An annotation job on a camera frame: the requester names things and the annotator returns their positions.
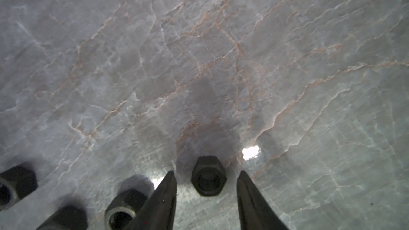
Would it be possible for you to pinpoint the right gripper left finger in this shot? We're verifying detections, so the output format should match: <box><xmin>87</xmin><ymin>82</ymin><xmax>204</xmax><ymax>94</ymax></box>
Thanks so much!
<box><xmin>125</xmin><ymin>171</ymin><xmax>177</xmax><ymax>230</ymax></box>

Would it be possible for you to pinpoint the black hex nut on table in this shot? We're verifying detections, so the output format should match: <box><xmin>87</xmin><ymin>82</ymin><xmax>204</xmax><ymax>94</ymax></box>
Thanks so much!
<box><xmin>1</xmin><ymin>165</ymin><xmax>38</xmax><ymax>210</ymax></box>
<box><xmin>36</xmin><ymin>206</ymin><xmax>88</xmax><ymax>230</ymax></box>
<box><xmin>104</xmin><ymin>189</ymin><xmax>147</xmax><ymax>230</ymax></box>
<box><xmin>191</xmin><ymin>155</ymin><xmax>227</xmax><ymax>197</ymax></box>

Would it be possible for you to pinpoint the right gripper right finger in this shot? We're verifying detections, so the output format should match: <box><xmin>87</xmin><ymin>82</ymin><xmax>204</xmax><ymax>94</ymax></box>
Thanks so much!
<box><xmin>236</xmin><ymin>170</ymin><xmax>288</xmax><ymax>230</ymax></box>

